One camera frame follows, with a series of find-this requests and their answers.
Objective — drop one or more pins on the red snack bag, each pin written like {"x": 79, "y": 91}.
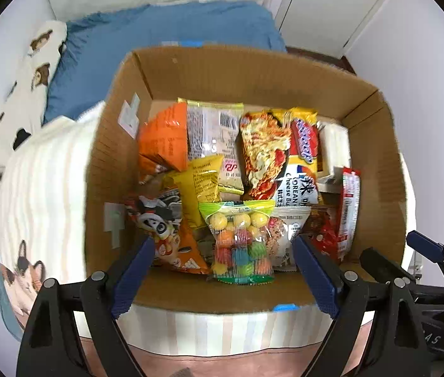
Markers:
{"x": 321, "y": 233}

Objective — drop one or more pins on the panda print orange snack bag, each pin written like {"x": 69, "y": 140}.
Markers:
{"x": 161, "y": 217}

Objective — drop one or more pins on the small white snack packet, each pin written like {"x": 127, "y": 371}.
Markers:
{"x": 284, "y": 225}

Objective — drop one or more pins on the clear beige snack packet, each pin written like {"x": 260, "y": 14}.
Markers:
{"x": 212, "y": 130}

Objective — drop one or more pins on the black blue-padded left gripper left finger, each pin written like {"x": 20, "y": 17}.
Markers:
{"x": 51, "y": 344}

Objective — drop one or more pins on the striped cream cat blanket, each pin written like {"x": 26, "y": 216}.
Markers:
{"x": 49, "y": 206}

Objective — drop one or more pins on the bear print long pillow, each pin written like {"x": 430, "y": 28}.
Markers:
{"x": 24, "y": 108}

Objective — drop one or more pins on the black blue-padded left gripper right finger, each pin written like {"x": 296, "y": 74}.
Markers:
{"x": 395, "y": 346}

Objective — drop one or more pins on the yellow instant noodle packet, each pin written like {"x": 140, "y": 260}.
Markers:
{"x": 279, "y": 148}

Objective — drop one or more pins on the colourful gumball candy bag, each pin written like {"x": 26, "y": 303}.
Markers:
{"x": 240, "y": 231}

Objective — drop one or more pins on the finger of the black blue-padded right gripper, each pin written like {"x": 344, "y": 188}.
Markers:
{"x": 383, "y": 269}
{"x": 428, "y": 248}

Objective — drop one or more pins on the white door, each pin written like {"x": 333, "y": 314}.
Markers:
{"x": 323, "y": 26}

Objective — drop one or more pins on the red white snack packet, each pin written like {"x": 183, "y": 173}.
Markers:
{"x": 348, "y": 215}

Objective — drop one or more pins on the yellow chip bag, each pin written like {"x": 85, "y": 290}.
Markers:
{"x": 199, "y": 183}

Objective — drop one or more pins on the white carton box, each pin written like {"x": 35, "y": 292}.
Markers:
{"x": 335, "y": 152}

